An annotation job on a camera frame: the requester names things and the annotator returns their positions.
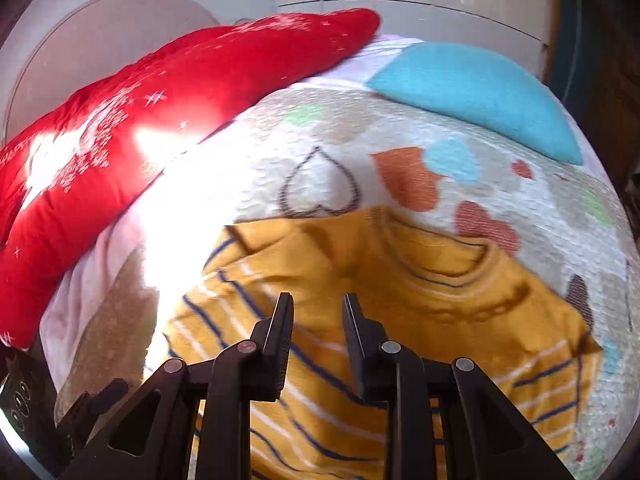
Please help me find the yellow striped knit sweater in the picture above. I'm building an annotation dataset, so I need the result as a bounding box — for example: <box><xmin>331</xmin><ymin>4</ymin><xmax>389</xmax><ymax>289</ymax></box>
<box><xmin>164</xmin><ymin>207</ymin><xmax>602</xmax><ymax>479</ymax></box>

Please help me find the red floral quilt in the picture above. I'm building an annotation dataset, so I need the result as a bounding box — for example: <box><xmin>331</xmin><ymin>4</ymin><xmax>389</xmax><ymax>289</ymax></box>
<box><xmin>1</xmin><ymin>8</ymin><xmax>381</xmax><ymax>349</ymax></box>

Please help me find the heart patterned quilted bedspread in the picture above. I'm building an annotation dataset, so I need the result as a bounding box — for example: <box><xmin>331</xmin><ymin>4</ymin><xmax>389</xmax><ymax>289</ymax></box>
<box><xmin>54</xmin><ymin>81</ymin><xmax>634</xmax><ymax>480</ymax></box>

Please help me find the turquoise knit pillow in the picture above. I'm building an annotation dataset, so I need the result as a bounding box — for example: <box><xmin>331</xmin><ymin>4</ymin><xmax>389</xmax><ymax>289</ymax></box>
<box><xmin>367</xmin><ymin>42</ymin><xmax>582</xmax><ymax>165</ymax></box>

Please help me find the white round headboard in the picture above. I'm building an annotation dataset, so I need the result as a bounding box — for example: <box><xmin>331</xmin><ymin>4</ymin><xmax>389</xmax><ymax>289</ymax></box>
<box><xmin>3</xmin><ymin>0</ymin><xmax>219</xmax><ymax>141</ymax></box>

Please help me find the brown wooden door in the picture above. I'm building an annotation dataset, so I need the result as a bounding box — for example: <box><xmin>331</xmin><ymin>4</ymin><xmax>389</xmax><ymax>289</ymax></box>
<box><xmin>544</xmin><ymin>0</ymin><xmax>640</xmax><ymax>187</ymax></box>

